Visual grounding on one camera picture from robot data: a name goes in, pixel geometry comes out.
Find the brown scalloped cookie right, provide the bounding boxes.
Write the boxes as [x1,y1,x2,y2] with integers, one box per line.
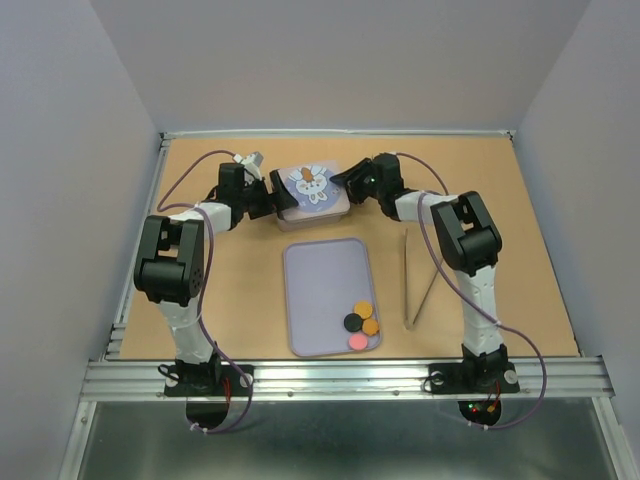
[361,317,380,336]

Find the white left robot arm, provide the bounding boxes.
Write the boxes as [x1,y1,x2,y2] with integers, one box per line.
[133,162,298,397]

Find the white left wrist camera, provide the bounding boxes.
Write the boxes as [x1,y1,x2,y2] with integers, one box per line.
[233,152,264,180]

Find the square cookie tin with cups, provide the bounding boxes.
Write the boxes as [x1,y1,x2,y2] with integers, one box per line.
[277,212,346,232]

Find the black sandwich cookie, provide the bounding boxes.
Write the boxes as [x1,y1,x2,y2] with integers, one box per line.
[343,312,364,333]

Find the silver tin lid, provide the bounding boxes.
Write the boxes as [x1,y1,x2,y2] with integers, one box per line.
[277,160,350,226]

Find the metal tongs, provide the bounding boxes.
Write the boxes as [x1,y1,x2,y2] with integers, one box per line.
[401,228,442,331]

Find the aluminium mounting rail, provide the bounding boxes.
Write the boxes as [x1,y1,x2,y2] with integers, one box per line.
[59,357,614,479]

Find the circuit board with leds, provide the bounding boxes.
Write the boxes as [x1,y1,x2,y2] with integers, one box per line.
[458,399,502,427]

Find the lavender plastic tray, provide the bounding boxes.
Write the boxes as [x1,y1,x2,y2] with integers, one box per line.
[283,237,377,357]

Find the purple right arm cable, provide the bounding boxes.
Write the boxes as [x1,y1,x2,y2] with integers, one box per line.
[394,151,549,431]

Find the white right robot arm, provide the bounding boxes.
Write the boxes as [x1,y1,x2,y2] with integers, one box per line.
[331,153,520,395]

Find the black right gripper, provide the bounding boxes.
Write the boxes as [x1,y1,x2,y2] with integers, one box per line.
[327,158,383,205]

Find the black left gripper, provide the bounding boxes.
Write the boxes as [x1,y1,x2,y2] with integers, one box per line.
[238,171,299,220]

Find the pink round cookie lower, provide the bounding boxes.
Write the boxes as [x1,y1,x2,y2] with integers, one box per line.
[348,333,368,351]

